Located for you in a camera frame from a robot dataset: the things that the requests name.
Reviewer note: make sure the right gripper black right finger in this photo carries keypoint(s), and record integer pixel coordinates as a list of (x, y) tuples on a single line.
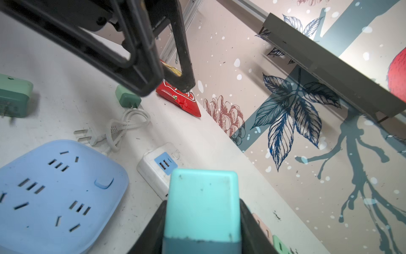
[(254, 240)]

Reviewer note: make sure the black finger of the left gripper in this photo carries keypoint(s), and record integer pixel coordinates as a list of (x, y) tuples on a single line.
[(161, 14), (72, 24)]

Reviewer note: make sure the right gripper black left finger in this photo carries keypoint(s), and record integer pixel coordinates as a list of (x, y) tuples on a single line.
[(150, 240)]

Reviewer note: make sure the teal plug adapter pair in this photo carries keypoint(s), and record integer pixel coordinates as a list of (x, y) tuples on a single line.
[(203, 213)]

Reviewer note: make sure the pink plug adapter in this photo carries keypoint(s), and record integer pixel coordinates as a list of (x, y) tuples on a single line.
[(266, 230)]

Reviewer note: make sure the white multicolour power strip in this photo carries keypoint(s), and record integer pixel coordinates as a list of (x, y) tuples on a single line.
[(157, 166)]

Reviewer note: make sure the red Chuba chips bag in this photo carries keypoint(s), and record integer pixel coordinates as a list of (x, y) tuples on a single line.
[(186, 101)]

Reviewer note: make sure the blue square socket cube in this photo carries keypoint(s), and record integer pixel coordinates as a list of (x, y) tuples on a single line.
[(57, 199)]

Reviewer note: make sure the black hanging wall basket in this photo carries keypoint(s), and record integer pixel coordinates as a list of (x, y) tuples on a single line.
[(356, 89)]

